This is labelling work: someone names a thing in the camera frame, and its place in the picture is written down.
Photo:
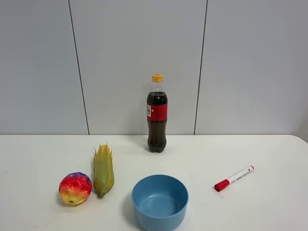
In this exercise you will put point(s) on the toy corn cob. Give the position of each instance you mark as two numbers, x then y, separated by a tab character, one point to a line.
103	174

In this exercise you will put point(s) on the cola bottle yellow cap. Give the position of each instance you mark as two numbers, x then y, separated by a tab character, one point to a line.
157	107

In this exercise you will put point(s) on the blue plastic bowl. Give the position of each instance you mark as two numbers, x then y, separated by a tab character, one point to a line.
159	202

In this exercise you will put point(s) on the red capped whiteboard marker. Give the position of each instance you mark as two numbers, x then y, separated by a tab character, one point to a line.
233	178

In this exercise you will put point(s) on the red yellow toy fruit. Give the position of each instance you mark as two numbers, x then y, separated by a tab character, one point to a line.
75	188

